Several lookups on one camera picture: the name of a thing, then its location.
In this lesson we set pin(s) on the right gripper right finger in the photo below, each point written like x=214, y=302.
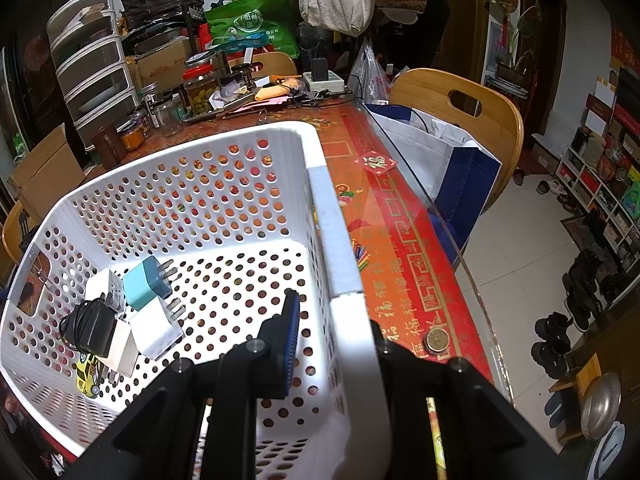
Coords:
x=483, y=435

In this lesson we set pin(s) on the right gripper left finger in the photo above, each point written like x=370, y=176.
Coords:
x=199, y=415

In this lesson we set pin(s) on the white charger plug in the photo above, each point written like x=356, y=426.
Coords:
x=155, y=327

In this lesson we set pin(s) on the yellow toy car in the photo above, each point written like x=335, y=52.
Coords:
x=88, y=375

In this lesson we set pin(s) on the black power adapter with cable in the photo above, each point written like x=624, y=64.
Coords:
x=89, y=328

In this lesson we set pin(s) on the light blue charger plug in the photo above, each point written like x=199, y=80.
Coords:
x=147, y=281

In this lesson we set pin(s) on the white perforated plastic basket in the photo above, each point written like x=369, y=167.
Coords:
x=332, y=425

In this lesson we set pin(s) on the white square charger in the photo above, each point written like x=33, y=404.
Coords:
x=123, y=353

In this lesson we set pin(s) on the brass coin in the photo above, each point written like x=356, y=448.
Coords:
x=436, y=340

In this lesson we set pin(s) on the black shoes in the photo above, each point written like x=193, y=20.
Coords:
x=553, y=345

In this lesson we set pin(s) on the metal bowl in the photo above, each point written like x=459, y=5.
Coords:
x=600, y=407

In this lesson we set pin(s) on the red floral tablecloth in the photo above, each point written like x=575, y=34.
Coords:
x=395, y=239

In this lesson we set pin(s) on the wooden chair left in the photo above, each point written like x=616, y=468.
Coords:
x=17, y=231

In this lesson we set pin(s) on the wooden chair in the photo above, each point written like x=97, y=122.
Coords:
x=488, y=116
x=17, y=231

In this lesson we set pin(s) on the white and blue paper bag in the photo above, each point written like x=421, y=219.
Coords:
x=449, y=170

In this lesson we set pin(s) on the white shelf with goods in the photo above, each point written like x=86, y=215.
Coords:
x=621, y=231

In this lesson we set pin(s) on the dark brown jar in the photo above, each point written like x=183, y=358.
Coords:
x=109, y=145

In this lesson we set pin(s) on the cardboard box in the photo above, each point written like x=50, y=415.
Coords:
x=47, y=173

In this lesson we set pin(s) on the orange honey jar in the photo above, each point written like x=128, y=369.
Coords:
x=132, y=137

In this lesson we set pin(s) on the red fu sticker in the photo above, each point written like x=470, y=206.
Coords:
x=376, y=163

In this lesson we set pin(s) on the wooden chair right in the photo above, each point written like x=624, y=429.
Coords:
x=488, y=116

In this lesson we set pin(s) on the empty glass jar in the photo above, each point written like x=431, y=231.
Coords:
x=168, y=115

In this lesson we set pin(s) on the glass jar red lid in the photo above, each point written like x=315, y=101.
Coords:
x=200, y=84

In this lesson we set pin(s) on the clear plastic bag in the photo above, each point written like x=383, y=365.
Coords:
x=367, y=80

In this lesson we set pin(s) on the white plastic drawer unit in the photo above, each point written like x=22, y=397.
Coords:
x=90, y=65

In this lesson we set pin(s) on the green shopping bag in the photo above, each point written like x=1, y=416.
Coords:
x=248, y=19

